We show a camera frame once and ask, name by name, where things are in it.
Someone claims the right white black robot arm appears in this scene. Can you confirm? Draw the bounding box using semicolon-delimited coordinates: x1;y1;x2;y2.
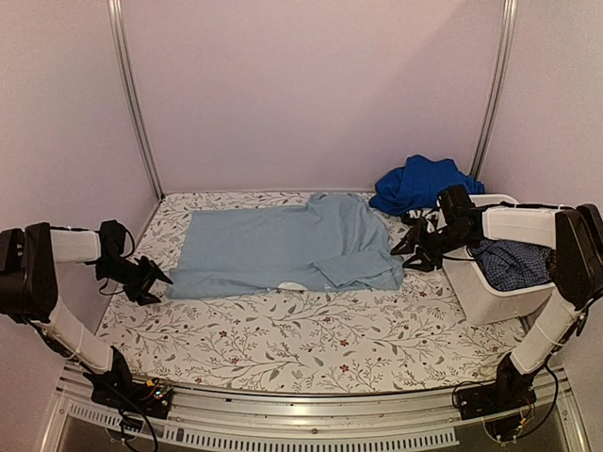
391;185;602;411

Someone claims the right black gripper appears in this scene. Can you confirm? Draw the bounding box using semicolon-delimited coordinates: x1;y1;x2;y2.
391;222;474;272

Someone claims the dark blue checkered garment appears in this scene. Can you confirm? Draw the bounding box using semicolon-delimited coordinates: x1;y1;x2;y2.
467;239;552;292

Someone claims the right aluminium frame post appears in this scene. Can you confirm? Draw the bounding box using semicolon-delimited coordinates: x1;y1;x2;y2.
470;0;518;179

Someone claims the left aluminium frame post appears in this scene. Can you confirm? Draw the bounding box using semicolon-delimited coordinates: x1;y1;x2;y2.
106;0;165;202

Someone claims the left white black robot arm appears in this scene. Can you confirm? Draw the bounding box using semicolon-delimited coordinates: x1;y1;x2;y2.
1;220;172;409

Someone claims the floral patterned table mat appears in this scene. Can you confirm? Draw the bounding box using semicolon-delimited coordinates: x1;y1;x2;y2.
93;190;533;395

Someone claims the light blue shirt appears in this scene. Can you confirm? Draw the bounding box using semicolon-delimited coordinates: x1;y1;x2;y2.
168;193;404;299

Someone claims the aluminium frame post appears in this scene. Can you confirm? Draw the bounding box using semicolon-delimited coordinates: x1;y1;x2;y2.
106;0;165;202
470;0;518;179

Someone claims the dark green printed garment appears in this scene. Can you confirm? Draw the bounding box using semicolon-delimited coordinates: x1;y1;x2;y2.
400;208;439;227

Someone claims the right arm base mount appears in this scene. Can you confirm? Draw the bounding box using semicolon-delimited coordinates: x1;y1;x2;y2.
451;357;537;420

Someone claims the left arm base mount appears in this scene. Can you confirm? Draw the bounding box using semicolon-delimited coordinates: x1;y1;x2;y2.
84;347;173;420

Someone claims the blue pleated skirt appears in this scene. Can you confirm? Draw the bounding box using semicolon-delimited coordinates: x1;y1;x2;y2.
368;155;486;216

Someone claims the white plastic laundry basket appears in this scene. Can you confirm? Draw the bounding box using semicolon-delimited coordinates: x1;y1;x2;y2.
442;193;555;326

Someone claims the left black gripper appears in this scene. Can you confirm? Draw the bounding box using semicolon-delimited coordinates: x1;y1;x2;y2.
95;254;171;304

